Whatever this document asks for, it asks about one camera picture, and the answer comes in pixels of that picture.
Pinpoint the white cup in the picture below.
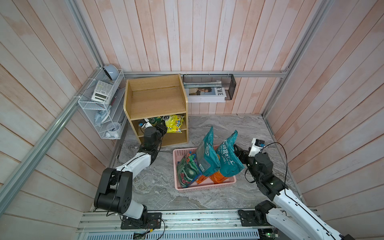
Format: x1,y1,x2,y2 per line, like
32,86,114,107
106,122,121,139

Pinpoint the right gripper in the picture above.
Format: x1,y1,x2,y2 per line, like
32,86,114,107
233,143,261,183

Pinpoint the colourful green fertilizer bag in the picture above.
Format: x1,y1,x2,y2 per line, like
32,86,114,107
176,151,202,189

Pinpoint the white magazine book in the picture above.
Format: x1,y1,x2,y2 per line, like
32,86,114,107
184,81,227,103

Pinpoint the teal orange fertilizer bag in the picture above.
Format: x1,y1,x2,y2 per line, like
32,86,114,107
210,131,245,184

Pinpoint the wooden shelf unit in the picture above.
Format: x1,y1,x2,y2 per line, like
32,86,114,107
124,74,189,146

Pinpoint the pink plastic basket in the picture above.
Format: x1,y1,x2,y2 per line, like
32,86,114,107
173,148,237,192

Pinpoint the white wire mesh rack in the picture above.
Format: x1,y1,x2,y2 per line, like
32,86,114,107
78,69,127,140

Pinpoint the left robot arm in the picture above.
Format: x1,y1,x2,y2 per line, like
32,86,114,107
94,121,168,221

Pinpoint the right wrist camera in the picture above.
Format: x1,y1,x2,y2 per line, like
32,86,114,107
249,138,265,157

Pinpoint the white iron in rack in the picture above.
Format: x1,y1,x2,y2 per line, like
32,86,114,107
95,106,111,127

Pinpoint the large teal fertilizer bag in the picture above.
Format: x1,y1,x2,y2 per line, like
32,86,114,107
196,127,221,177

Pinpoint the white calculator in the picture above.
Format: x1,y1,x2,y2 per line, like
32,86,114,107
91,81,113,105

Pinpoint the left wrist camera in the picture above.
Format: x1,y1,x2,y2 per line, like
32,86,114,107
139,119,153,130

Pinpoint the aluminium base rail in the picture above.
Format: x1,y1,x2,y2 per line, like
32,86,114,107
74,208,319,240

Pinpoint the black mesh wall basket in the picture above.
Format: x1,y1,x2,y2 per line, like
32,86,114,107
182,74,237,103

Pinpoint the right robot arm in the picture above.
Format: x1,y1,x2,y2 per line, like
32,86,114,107
235,146,354,240

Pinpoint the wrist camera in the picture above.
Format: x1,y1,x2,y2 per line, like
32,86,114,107
139,119,153,130
249,138,265,157

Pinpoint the yellow green fertilizer bag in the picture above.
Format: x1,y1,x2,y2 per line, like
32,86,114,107
163,115,184,133

